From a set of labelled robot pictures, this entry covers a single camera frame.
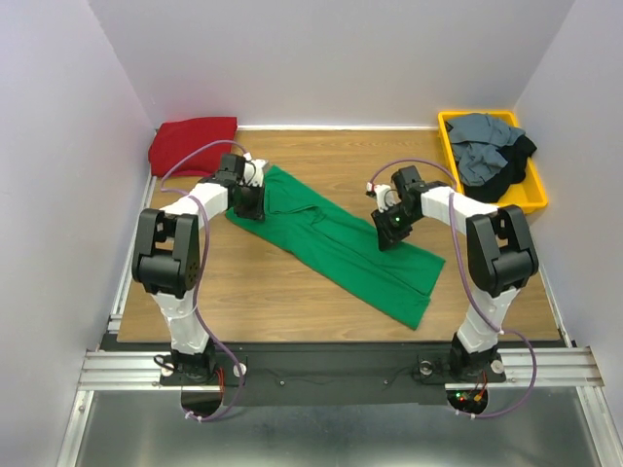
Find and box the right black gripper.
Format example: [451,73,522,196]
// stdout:
[370,203,421,252]

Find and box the folded red t shirt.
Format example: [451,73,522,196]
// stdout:
[148,117,238,178]

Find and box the green t shirt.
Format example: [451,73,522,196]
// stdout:
[226,165,445,330]

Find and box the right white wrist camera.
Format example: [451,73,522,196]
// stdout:
[365,181,399,213]

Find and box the aluminium frame rail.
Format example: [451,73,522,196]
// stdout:
[79,347,604,391]

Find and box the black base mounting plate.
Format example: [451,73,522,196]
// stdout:
[154,342,506,410]

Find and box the yellow plastic bin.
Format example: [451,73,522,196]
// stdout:
[437,109,548,214]

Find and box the black t shirt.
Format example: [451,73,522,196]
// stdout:
[463,135,536,203]

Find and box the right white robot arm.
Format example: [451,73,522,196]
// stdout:
[366,160,539,379]

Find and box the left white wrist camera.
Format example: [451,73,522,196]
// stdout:
[241,153,271,187]

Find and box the grey blue t shirt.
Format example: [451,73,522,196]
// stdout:
[445,113,526,187]

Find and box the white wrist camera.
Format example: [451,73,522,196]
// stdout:
[241,153,271,187]
[365,181,399,213]

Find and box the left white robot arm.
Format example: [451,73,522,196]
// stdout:
[131,153,269,384]

